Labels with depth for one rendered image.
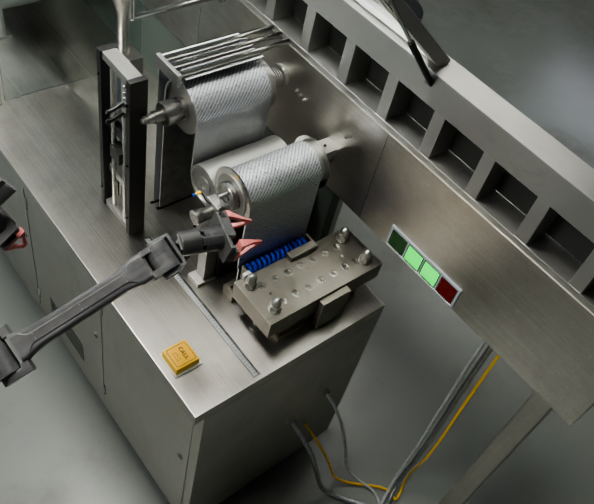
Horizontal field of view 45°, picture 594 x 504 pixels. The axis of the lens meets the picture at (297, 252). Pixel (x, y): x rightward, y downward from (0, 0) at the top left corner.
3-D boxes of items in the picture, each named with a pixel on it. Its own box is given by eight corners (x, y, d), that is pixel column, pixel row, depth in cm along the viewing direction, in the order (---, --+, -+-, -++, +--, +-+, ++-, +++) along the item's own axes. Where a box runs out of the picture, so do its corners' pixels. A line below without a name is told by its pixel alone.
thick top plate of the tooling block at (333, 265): (231, 295, 192) (234, 282, 188) (341, 240, 213) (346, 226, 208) (267, 338, 185) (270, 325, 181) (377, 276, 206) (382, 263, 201)
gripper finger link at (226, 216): (253, 246, 171) (219, 252, 165) (242, 221, 173) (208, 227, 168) (264, 230, 166) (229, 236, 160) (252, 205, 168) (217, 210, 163)
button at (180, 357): (161, 355, 185) (161, 350, 183) (184, 343, 188) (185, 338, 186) (176, 375, 182) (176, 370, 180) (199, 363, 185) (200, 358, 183)
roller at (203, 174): (189, 188, 195) (192, 155, 186) (263, 158, 208) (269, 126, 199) (213, 216, 190) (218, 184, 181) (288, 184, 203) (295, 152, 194)
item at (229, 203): (213, 193, 180) (221, 177, 174) (220, 190, 181) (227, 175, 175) (229, 217, 179) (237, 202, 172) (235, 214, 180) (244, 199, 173)
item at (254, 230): (236, 267, 192) (245, 221, 178) (303, 235, 204) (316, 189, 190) (237, 269, 192) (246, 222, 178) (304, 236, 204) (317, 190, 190)
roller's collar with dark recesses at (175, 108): (155, 117, 183) (155, 97, 178) (175, 110, 186) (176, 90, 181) (168, 132, 180) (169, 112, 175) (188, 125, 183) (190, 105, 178)
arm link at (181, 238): (181, 253, 154) (174, 228, 155) (170, 263, 160) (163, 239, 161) (209, 248, 158) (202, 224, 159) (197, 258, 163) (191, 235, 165)
